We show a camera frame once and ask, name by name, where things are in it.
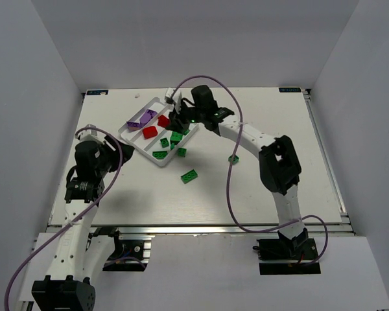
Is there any red lego brick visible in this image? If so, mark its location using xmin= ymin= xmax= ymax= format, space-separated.
xmin=158 ymin=115 xmax=170 ymax=128

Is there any green lego two-by-two brick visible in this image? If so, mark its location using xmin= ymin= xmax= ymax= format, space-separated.
xmin=170 ymin=135 xmax=182 ymax=144

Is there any green lego square brick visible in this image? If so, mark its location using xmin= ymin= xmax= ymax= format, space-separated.
xmin=159 ymin=138 xmax=170 ymax=148

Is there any purple arched lego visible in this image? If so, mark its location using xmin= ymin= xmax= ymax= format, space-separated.
xmin=147 ymin=109 xmax=158 ymax=117

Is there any purple lego brick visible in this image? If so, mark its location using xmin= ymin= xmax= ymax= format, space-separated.
xmin=126 ymin=121 xmax=141 ymax=131

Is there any red rounded lego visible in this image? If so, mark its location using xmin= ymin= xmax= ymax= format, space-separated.
xmin=142 ymin=126 xmax=158 ymax=139

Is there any purple rounded lego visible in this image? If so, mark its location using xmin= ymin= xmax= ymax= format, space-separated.
xmin=139 ymin=111 xmax=152 ymax=127

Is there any green long lego brick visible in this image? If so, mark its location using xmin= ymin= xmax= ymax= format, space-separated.
xmin=180 ymin=169 xmax=198 ymax=184

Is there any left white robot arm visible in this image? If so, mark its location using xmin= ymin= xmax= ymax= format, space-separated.
xmin=31 ymin=134 xmax=134 ymax=310

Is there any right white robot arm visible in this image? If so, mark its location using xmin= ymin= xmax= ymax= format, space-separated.
xmin=165 ymin=85 xmax=308 ymax=255

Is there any white divided tray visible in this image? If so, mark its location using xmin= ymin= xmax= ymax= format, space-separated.
xmin=118 ymin=97 xmax=199 ymax=167

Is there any left blue label sticker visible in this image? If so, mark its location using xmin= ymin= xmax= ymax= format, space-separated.
xmin=86 ymin=89 xmax=109 ymax=96

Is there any blue label sticker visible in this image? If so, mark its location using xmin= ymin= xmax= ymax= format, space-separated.
xmin=86 ymin=89 xmax=109 ymax=96
xmin=278 ymin=87 xmax=301 ymax=93

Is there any right blue label sticker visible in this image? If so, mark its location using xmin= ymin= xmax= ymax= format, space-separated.
xmin=278 ymin=87 xmax=301 ymax=93

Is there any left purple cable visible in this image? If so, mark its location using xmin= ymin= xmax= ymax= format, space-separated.
xmin=3 ymin=128 xmax=124 ymax=311

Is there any purple cable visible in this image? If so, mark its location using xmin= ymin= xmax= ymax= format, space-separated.
xmin=3 ymin=128 xmax=124 ymax=311
xmin=168 ymin=75 xmax=329 ymax=265

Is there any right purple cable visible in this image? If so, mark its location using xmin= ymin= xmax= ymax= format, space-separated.
xmin=168 ymin=75 xmax=329 ymax=265

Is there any aluminium table frame rail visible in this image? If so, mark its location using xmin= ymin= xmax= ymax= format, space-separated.
xmin=47 ymin=223 xmax=356 ymax=236

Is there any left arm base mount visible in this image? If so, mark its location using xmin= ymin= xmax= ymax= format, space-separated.
xmin=86 ymin=227 xmax=151 ymax=272

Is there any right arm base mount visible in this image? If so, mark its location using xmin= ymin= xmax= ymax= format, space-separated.
xmin=252 ymin=238 xmax=321 ymax=275

